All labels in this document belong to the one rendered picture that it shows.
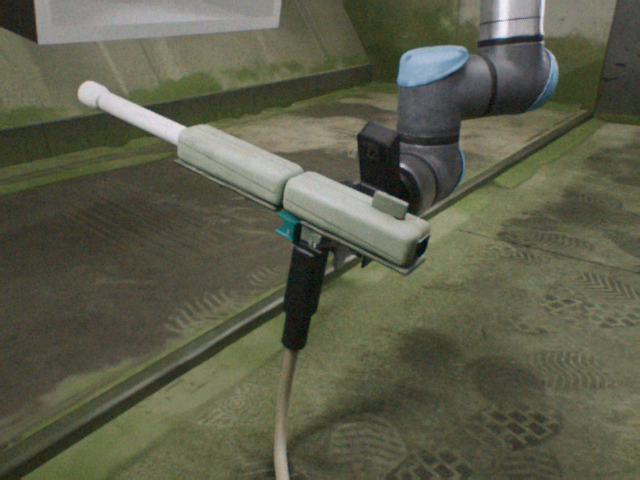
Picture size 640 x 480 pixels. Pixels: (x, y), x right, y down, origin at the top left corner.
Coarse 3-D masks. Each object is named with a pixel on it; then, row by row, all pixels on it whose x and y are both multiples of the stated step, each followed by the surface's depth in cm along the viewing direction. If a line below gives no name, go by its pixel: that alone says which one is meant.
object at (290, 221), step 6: (282, 216) 63; (288, 216) 63; (294, 216) 63; (288, 222) 62; (294, 222) 62; (282, 228) 64; (288, 228) 63; (294, 228) 62; (300, 228) 63; (282, 234) 63; (294, 234) 63; (300, 234) 64; (294, 240) 63
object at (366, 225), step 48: (96, 96) 75; (192, 144) 67; (240, 144) 66; (240, 192) 65; (288, 192) 61; (336, 192) 60; (336, 240) 60; (384, 240) 56; (288, 288) 67; (288, 336) 69
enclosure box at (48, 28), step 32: (0, 0) 97; (32, 0) 93; (64, 0) 124; (96, 0) 129; (128, 0) 135; (160, 0) 142; (192, 0) 149; (224, 0) 147; (256, 0) 142; (32, 32) 95; (64, 32) 98; (96, 32) 103; (128, 32) 108; (160, 32) 114; (192, 32) 120
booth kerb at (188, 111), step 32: (192, 96) 221; (224, 96) 233; (256, 96) 248; (288, 96) 264; (0, 128) 170; (32, 128) 176; (64, 128) 184; (96, 128) 193; (128, 128) 202; (0, 160) 171; (32, 160) 178
